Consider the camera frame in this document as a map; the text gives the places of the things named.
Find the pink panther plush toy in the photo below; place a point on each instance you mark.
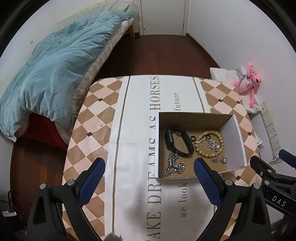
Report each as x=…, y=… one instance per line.
x=248, y=82

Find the bed with patterned mattress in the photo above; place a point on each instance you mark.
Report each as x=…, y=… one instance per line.
x=36, y=20

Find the pillow on bed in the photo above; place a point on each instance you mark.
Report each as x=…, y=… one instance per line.
x=121, y=6

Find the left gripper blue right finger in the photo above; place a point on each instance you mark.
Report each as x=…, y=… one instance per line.
x=209, y=180

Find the black smart wristband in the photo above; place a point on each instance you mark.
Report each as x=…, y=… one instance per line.
x=178, y=142

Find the blue duvet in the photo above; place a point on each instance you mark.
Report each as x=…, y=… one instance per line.
x=46, y=84

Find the white door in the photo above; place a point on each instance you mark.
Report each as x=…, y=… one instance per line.
x=163, y=17

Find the open cardboard box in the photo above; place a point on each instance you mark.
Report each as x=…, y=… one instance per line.
x=171, y=166

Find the silver crystal jewelry piece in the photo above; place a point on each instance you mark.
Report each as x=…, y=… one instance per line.
x=210, y=145

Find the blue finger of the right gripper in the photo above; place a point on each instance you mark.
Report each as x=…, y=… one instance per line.
x=287, y=157

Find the checkered printed tablecloth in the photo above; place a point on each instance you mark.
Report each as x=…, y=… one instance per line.
x=117, y=123

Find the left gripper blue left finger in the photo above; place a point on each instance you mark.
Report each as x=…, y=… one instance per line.
x=88, y=181

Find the white wall power strip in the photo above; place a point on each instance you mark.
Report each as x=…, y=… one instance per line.
x=272, y=134

